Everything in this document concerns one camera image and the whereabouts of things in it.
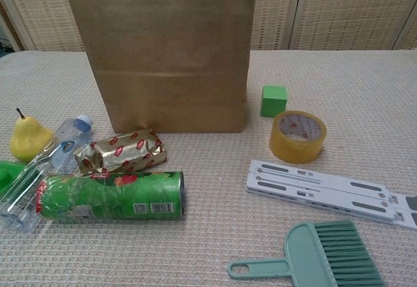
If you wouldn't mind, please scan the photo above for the beige woven tablecloth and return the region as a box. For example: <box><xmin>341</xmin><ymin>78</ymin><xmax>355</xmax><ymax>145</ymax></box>
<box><xmin>0</xmin><ymin>49</ymin><xmax>417</xmax><ymax>287</ymax></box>

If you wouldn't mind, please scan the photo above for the green chips can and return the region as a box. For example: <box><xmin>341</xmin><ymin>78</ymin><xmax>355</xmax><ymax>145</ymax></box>
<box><xmin>35</xmin><ymin>169</ymin><xmax>187</xmax><ymax>223</ymax></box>

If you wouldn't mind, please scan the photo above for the clear packing tape roll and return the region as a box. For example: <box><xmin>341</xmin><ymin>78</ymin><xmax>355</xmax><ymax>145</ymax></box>
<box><xmin>268</xmin><ymin>110</ymin><xmax>328</xmax><ymax>165</ymax></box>

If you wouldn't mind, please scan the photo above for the gold foil snack packet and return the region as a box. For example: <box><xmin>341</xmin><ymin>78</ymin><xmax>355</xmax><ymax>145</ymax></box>
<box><xmin>74</xmin><ymin>130</ymin><xmax>169</xmax><ymax>174</ymax></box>

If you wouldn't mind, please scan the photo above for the bamboo folding screen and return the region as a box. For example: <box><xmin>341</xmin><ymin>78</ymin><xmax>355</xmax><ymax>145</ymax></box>
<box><xmin>0</xmin><ymin>0</ymin><xmax>417</xmax><ymax>53</ymax></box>

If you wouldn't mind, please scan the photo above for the white folding laptop stand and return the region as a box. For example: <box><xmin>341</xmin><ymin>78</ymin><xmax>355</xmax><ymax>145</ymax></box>
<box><xmin>244</xmin><ymin>159</ymin><xmax>417</xmax><ymax>231</ymax></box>

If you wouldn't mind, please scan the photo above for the brown paper bag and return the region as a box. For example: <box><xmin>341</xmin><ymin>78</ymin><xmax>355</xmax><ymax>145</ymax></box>
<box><xmin>64</xmin><ymin>0</ymin><xmax>256</xmax><ymax>135</ymax></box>

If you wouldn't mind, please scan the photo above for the teal hand brush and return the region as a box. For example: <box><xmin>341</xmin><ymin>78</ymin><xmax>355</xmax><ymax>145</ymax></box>
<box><xmin>227</xmin><ymin>220</ymin><xmax>387</xmax><ymax>287</ymax></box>

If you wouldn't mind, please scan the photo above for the green cube block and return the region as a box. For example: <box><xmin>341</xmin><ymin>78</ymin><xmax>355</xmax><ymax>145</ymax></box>
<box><xmin>259</xmin><ymin>85</ymin><xmax>289</xmax><ymax>118</ymax></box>

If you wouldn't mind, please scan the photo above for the clear plastic water bottle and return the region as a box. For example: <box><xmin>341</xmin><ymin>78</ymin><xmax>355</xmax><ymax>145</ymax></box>
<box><xmin>0</xmin><ymin>114</ymin><xmax>94</xmax><ymax>234</ymax></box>

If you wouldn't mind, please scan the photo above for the green plastic object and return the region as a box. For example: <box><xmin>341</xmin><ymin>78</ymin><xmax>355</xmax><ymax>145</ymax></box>
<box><xmin>0</xmin><ymin>159</ymin><xmax>27</xmax><ymax>194</ymax></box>

